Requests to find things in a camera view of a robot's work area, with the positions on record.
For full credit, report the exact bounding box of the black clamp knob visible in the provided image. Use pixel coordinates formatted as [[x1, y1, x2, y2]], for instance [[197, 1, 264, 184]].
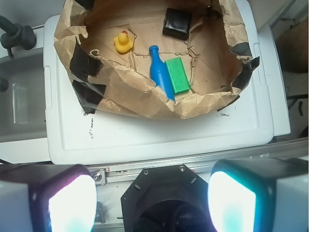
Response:
[[0, 15, 37, 58]]

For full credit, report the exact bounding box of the silver corner bracket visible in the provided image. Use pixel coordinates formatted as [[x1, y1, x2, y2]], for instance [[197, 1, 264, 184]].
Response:
[[89, 169, 107, 187]]

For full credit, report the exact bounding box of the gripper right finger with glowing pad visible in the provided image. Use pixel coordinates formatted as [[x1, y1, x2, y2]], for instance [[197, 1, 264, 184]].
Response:
[[208, 158, 309, 232]]

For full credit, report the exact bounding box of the aluminium extrusion rail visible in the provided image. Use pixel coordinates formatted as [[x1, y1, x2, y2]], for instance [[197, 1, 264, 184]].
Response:
[[86, 139, 309, 186]]

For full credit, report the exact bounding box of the green wooden block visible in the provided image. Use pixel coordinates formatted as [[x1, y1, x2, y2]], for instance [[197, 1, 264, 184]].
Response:
[[165, 57, 190, 94]]

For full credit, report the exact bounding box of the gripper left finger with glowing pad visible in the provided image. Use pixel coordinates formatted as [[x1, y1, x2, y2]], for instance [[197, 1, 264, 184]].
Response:
[[0, 164, 97, 232]]

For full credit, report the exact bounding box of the yellow rubber duck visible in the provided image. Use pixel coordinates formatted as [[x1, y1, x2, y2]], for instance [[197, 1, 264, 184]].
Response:
[[113, 30, 134, 53]]

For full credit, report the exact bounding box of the crumpled brown paper bag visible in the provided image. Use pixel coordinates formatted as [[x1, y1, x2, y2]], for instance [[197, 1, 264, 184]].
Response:
[[54, 0, 260, 119]]

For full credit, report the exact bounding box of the black leather wallet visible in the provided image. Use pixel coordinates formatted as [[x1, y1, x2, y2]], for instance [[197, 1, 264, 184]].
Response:
[[162, 8, 193, 41]]

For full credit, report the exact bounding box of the blue plastic bottle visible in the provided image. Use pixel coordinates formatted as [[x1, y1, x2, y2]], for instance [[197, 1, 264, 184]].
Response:
[[149, 45, 175, 101]]

